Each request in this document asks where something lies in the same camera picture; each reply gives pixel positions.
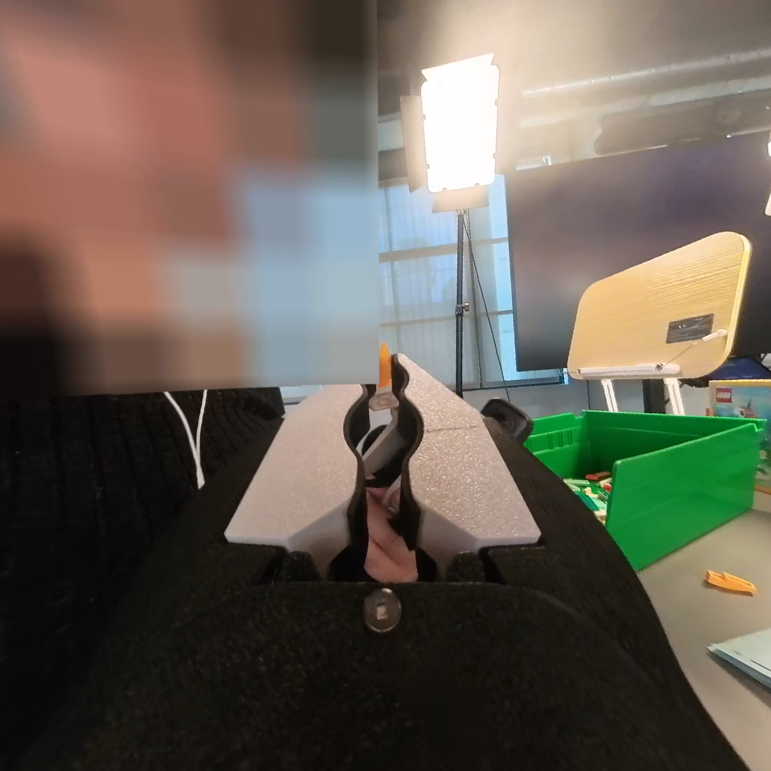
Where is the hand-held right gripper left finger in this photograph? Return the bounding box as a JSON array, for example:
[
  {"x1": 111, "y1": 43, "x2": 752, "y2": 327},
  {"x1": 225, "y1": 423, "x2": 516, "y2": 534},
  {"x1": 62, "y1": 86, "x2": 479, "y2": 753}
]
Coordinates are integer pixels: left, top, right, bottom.
[{"x1": 224, "y1": 384, "x2": 370, "y2": 577}]

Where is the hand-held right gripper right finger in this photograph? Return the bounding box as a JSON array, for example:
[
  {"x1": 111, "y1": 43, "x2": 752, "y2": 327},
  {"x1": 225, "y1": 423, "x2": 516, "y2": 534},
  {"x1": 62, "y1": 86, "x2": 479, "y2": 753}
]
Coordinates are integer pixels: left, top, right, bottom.
[{"x1": 390, "y1": 354, "x2": 542, "y2": 578}]

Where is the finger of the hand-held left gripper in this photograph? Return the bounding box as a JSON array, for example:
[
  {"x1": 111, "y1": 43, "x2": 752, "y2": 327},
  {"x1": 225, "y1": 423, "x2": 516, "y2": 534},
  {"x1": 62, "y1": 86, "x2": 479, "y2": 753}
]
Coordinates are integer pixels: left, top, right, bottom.
[{"x1": 360, "y1": 385, "x2": 404, "y2": 485}]

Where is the pile of lego pieces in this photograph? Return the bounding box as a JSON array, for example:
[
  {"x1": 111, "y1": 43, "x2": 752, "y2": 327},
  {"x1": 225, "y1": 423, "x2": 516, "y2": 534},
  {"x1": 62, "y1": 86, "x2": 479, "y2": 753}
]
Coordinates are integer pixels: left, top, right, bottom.
[{"x1": 563, "y1": 469, "x2": 617, "y2": 514}]

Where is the lego set box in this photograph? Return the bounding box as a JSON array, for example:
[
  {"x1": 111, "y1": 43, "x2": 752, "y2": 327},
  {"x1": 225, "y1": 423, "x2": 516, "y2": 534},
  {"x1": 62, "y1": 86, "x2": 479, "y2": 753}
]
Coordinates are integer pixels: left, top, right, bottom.
[{"x1": 708, "y1": 379, "x2": 771, "y2": 496}]

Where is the orange lego wedge piece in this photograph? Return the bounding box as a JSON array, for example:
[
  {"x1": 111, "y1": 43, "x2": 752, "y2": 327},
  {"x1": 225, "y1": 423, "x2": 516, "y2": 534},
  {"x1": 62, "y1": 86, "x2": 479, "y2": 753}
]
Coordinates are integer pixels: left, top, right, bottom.
[{"x1": 704, "y1": 569, "x2": 756, "y2": 598}]

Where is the person's left hand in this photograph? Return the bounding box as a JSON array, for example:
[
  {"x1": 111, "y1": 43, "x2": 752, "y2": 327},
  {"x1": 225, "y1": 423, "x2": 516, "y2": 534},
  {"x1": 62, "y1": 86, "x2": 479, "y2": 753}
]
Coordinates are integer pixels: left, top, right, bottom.
[{"x1": 365, "y1": 485, "x2": 418, "y2": 583}]

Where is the black light stand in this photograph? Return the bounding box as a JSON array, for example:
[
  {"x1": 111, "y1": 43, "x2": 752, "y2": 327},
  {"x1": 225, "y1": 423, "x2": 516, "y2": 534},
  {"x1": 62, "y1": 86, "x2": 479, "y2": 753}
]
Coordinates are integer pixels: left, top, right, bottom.
[{"x1": 453, "y1": 210, "x2": 472, "y2": 400}]

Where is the window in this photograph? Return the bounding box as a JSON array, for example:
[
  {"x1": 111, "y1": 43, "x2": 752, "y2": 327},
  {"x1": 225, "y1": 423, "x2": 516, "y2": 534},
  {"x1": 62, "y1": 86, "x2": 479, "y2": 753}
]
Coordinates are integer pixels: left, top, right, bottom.
[{"x1": 378, "y1": 177, "x2": 568, "y2": 391}]

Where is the green plastic bin with divider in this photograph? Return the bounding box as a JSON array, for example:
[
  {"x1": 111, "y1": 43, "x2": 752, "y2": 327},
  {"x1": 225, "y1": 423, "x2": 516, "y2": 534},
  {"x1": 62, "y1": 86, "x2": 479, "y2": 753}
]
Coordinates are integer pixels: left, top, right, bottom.
[{"x1": 523, "y1": 410, "x2": 769, "y2": 572}]

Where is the tilted wooden table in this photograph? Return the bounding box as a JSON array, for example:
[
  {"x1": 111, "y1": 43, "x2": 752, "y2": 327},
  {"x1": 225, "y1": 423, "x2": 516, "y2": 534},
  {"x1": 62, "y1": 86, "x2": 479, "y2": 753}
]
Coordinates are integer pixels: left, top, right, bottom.
[{"x1": 566, "y1": 231, "x2": 754, "y2": 418}]

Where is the person's black sweater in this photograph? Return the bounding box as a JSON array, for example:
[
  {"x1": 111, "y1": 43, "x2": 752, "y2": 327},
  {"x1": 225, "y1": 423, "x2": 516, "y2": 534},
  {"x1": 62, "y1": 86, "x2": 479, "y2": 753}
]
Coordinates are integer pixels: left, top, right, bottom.
[{"x1": 0, "y1": 385, "x2": 285, "y2": 771}]

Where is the large black screen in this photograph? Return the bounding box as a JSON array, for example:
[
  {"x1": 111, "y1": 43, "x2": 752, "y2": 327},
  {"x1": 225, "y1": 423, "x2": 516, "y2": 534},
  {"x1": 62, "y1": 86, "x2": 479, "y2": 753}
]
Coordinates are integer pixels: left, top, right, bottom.
[{"x1": 505, "y1": 134, "x2": 771, "y2": 373}]

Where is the studio light panel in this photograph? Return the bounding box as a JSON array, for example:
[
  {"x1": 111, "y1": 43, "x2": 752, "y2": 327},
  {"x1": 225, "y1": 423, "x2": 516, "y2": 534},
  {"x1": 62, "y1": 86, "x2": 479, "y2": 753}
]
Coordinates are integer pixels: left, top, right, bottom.
[{"x1": 399, "y1": 53, "x2": 502, "y2": 215}]

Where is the open instruction booklet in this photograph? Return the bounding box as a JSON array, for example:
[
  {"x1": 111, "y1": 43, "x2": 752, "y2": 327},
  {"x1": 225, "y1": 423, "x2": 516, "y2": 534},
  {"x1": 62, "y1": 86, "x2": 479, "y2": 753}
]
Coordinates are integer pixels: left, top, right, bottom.
[{"x1": 707, "y1": 628, "x2": 771, "y2": 689}]

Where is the white cable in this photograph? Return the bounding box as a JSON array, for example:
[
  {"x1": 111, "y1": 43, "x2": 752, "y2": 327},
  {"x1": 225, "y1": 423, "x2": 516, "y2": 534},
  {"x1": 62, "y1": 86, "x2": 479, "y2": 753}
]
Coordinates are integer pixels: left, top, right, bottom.
[{"x1": 161, "y1": 389, "x2": 210, "y2": 490}]

